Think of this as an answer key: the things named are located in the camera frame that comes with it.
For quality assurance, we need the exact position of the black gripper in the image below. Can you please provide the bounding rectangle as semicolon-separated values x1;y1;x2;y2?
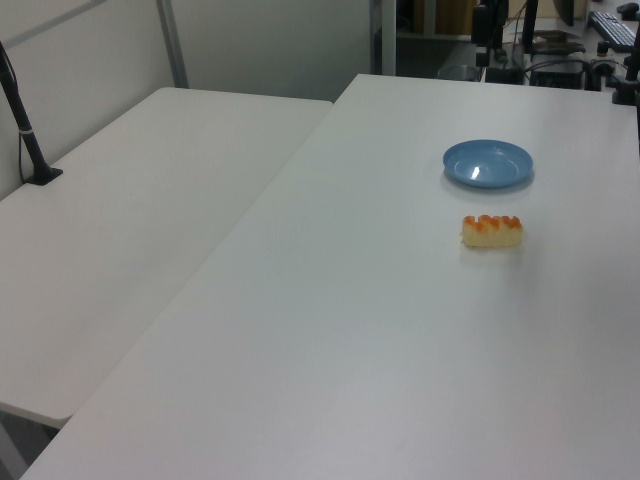
471;3;507;68

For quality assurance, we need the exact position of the blue round plate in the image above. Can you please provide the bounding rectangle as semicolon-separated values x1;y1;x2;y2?
441;139;535;190

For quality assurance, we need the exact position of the bread with orange topping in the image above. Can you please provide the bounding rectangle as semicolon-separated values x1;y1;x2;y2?
459;214;525;249

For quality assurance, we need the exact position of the black monitor stand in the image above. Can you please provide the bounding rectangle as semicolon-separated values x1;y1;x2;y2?
520;0;541;57

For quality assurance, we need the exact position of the black computer box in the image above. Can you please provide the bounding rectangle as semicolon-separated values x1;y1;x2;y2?
528;59;587;90

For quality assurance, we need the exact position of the white cabinet column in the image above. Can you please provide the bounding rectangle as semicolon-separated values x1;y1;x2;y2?
370;0;399;77

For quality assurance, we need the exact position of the black keyboard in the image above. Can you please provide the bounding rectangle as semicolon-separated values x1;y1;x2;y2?
588;10;637;52

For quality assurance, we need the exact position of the black pole stand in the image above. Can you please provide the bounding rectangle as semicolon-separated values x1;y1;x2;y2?
0;40;64;187

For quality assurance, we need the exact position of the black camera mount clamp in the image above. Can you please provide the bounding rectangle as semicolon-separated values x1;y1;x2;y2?
609;45;640;107

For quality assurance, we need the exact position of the thin black cable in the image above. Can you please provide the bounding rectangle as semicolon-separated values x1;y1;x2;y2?
17;130;30;183

